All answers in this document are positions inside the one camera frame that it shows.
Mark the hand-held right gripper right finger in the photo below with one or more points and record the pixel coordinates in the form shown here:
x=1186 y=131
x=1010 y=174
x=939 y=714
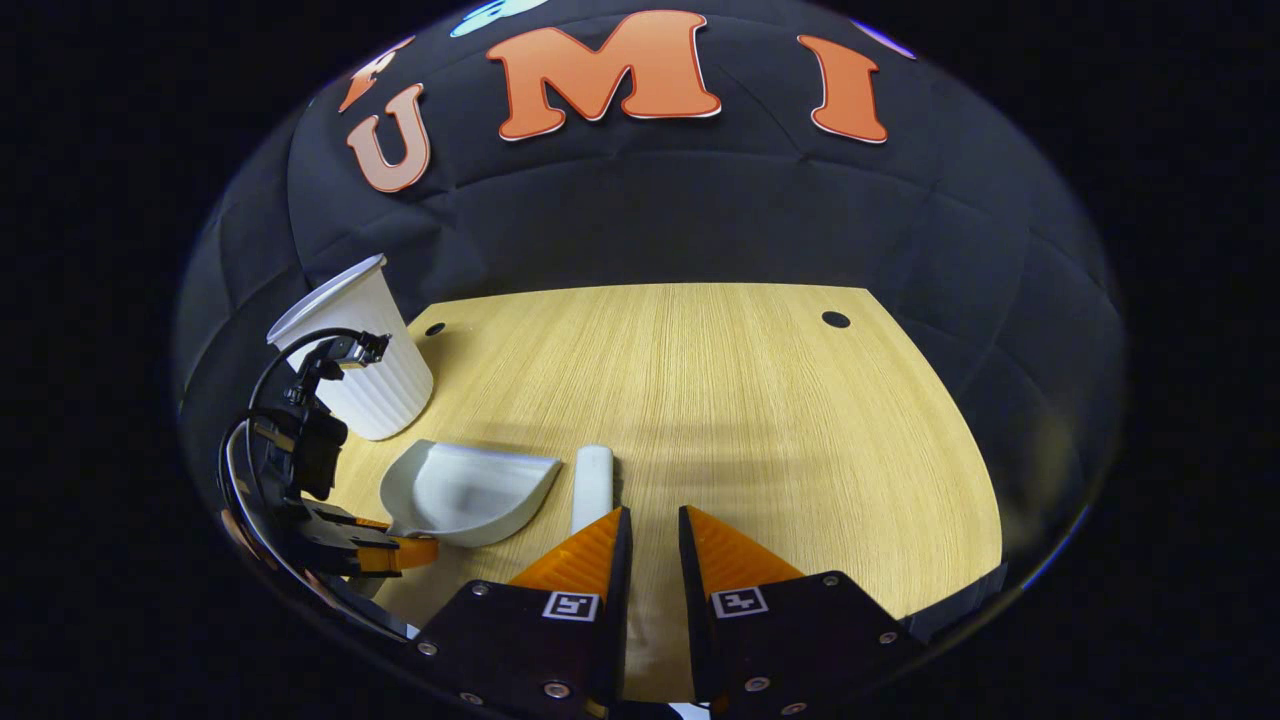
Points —
x=692 y=620

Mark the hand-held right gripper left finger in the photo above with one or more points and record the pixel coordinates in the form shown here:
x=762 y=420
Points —
x=620 y=620

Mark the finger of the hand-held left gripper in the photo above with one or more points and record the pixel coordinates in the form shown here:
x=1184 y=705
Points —
x=385 y=557
x=345 y=528

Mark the white ribbed garbage bin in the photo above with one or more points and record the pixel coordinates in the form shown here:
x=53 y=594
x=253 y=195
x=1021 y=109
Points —
x=385 y=390

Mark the grey plastic dustpan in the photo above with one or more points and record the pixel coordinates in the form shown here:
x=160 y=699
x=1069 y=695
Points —
x=470 y=495

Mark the small grey broom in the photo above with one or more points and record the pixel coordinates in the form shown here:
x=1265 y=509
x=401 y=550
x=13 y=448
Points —
x=592 y=485

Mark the wooden desktop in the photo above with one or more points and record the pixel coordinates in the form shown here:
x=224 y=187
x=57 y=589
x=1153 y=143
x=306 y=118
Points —
x=780 y=420

